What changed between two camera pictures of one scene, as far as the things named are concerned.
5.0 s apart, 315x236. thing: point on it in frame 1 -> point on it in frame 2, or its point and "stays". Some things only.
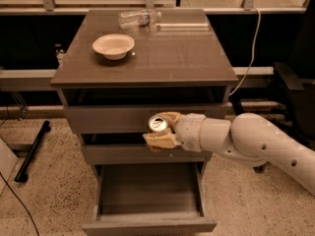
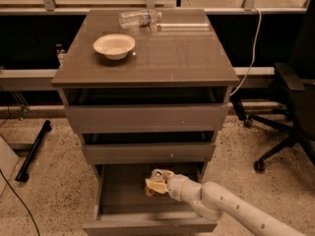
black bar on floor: [22, 174] stays
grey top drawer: [128, 110] stays
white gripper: [189, 131] -> [176, 184]
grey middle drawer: [129, 147] stays
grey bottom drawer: [164, 199] stays
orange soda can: [157, 123] -> [156, 175]
